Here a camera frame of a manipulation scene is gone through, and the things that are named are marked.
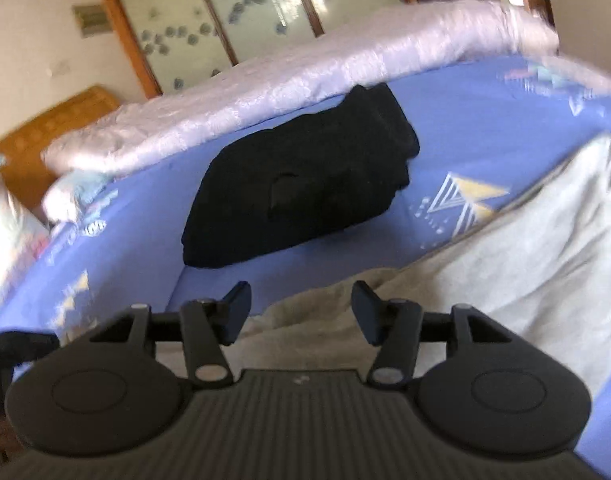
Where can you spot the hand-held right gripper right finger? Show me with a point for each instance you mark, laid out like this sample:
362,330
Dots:
368,312

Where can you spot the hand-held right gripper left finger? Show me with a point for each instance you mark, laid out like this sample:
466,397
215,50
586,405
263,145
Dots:
235,312

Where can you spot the grey pants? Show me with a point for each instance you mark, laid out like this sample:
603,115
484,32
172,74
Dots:
535,260

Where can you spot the black folded pants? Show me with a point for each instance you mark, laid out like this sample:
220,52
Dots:
295,185

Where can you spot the large floral pillow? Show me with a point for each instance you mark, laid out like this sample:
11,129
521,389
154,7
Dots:
10,245

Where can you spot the small pink pillow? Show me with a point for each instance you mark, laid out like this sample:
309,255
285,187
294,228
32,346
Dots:
75,195

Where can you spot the wooden headboard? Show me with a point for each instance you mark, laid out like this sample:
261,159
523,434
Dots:
55,125

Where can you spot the pink floral quilt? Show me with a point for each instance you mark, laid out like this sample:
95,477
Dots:
285,80

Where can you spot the wooden framed frosted glass doors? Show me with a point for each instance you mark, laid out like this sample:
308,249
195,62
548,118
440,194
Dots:
255,5

